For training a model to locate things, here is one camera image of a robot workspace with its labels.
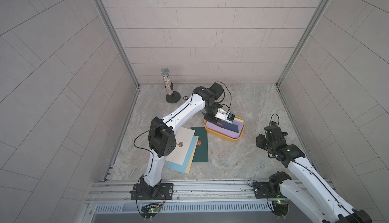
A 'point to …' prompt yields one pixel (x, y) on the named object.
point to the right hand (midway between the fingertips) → (256, 138)
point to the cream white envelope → (183, 137)
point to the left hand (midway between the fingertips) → (221, 116)
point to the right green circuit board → (280, 207)
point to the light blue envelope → (183, 168)
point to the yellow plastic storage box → (219, 136)
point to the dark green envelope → (201, 154)
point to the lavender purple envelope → (216, 128)
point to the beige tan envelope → (189, 165)
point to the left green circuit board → (150, 211)
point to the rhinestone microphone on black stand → (173, 97)
